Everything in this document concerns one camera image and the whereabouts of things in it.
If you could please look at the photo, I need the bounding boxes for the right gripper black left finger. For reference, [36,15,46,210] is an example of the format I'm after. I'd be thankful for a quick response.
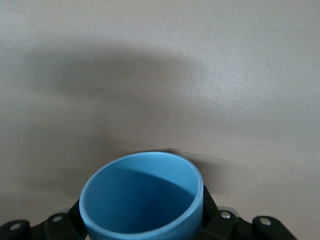
[0,198,88,240]

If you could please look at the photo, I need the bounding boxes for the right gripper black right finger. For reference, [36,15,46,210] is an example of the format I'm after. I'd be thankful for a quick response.
[192,184,296,240]

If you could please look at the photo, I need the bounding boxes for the light blue plastic cup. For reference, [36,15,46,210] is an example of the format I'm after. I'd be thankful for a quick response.
[78,150,204,240]

